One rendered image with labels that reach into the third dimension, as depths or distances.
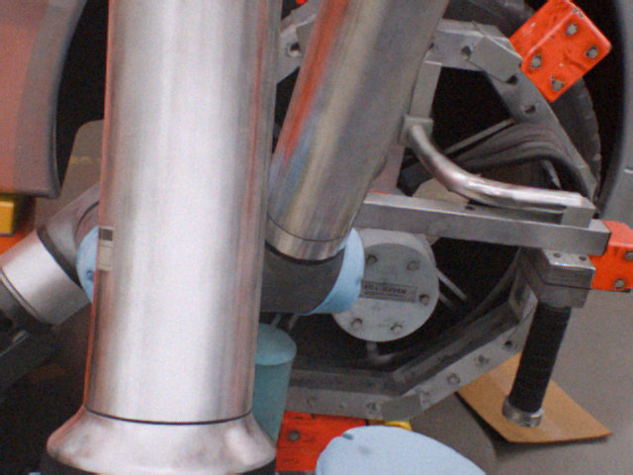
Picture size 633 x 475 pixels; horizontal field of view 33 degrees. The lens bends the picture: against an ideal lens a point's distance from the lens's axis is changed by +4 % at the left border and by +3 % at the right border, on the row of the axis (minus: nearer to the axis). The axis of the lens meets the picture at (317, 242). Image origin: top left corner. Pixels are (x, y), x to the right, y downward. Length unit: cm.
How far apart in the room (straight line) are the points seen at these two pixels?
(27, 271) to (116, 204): 38
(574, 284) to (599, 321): 213
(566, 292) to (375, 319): 21
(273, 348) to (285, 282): 45
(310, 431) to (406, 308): 31
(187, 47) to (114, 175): 7
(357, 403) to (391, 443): 84
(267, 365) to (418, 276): 21
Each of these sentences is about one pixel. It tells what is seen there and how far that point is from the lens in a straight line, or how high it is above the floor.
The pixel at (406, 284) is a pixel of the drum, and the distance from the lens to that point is 119.
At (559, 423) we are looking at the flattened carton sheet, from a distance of 270.
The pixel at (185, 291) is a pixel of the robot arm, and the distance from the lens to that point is 51.
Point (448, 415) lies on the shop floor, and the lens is 261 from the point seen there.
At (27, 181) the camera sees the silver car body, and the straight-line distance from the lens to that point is 153.
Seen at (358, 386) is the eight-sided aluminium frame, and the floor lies 62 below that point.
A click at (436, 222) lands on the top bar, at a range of 111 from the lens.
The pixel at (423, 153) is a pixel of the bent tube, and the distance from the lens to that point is 119.
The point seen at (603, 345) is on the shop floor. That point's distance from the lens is 315.
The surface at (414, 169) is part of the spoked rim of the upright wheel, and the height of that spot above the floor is 91.
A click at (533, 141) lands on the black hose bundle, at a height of 104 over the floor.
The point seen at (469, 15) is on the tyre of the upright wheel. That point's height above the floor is 112.
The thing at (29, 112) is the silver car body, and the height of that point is 87.
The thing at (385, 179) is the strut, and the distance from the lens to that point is 130.
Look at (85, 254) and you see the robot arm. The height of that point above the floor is 103.
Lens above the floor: 139
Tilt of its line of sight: 25 degrees down
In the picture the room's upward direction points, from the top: 12 degrees clockwise
